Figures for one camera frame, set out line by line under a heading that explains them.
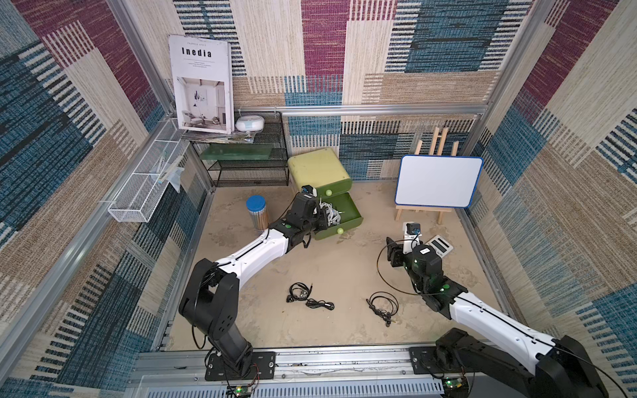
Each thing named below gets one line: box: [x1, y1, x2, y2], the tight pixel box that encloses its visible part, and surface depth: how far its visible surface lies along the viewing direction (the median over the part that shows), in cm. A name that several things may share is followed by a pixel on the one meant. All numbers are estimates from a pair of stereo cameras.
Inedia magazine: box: [168, 34, 235, 135], surface depth 79 cm
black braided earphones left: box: [286, 281, 336, 311], surface depth 88 cm
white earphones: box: [319, 197, 346, 227], surface depth 93 cm
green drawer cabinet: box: [287, 147, 365, 241], surface depth 98 cm
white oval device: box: [235, 115, 266, 132], surface depth 89 cm
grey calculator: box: [424, 233, 454, 259], surface depth 99 cm
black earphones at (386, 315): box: [365, 291, 399, 328], surface depth 85 cm
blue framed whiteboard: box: [394, 154, 485, 209], surface depth 98 cm
